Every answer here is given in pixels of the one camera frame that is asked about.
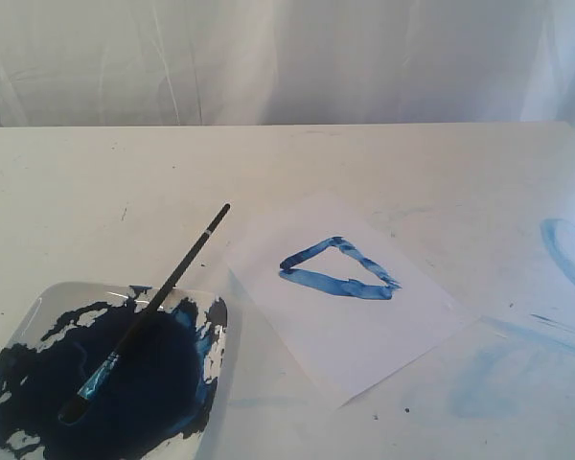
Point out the white paper sheet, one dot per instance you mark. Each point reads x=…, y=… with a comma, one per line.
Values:
x=349, y=306

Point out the white paint tray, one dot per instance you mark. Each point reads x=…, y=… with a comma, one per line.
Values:
x=88, y=375

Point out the black handled paintbrush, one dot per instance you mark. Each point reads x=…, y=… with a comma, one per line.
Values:
x=78, y=405

